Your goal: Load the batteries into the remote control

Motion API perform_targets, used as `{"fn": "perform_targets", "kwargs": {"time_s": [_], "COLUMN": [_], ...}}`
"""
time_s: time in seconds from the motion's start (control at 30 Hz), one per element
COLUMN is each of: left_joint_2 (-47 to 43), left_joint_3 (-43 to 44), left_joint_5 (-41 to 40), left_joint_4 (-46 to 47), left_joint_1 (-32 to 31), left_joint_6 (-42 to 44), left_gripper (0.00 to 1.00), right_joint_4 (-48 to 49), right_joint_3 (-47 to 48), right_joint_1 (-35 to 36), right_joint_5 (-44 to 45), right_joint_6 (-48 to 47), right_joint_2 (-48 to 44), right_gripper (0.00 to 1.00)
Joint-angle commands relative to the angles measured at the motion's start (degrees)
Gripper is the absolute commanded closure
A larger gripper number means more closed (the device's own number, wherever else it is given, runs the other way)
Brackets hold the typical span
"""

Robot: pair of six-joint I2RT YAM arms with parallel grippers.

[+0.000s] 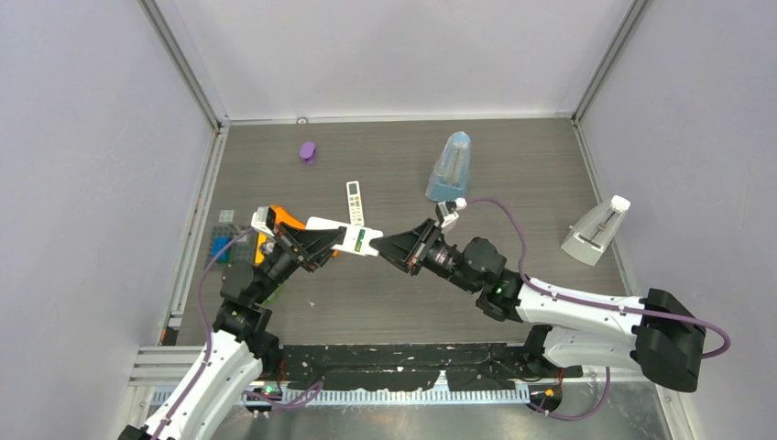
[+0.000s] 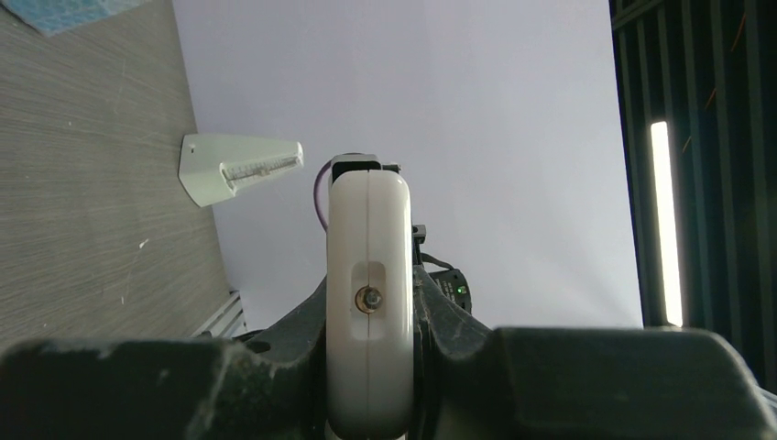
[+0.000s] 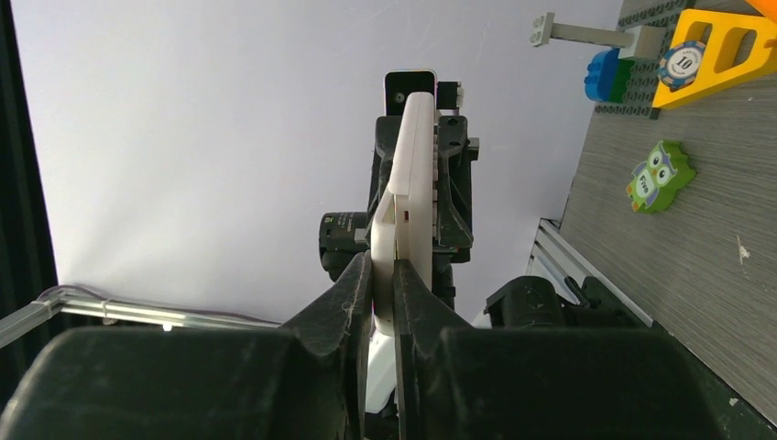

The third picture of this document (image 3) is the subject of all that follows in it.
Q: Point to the small white remote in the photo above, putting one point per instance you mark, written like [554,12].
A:
[411,183]

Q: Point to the poker chip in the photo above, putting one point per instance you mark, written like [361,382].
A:
[680,64]

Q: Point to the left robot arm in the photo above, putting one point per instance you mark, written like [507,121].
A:
[343,235]

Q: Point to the blue lego brick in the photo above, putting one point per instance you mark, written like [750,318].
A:
[601,74]

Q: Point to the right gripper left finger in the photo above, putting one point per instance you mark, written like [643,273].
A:
[305,379]

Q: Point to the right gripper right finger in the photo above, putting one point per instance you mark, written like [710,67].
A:
[537,378]

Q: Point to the small white battery cover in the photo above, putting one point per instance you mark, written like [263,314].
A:
[382,253]

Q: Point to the green owl toy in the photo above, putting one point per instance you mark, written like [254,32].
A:
[656,181]

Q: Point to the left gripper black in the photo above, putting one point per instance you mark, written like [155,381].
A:
[452,234]

